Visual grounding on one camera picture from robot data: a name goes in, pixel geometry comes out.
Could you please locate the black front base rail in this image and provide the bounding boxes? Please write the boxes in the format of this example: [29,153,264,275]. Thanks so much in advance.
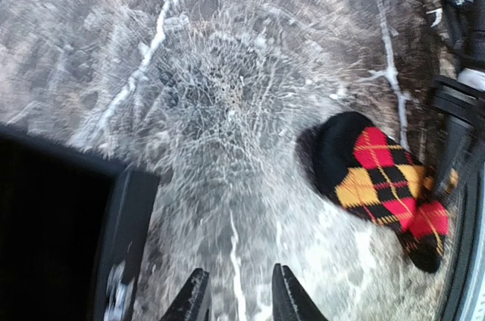
[438,170,484,320]

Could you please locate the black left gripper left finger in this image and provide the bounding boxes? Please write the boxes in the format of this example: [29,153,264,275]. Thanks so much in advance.
[160,268,211,321]

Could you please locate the black argyle orange red sock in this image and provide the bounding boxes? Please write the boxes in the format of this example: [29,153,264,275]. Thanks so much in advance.
[296,111,456,273]

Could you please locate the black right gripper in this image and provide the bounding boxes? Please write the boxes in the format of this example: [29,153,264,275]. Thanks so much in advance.
[430,0,484,192]

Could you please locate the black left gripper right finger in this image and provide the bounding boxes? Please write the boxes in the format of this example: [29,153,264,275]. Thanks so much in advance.
[271,263,327,321]

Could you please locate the black box with glass lid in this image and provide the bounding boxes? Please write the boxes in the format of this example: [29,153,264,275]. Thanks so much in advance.
[1,125,160,320]

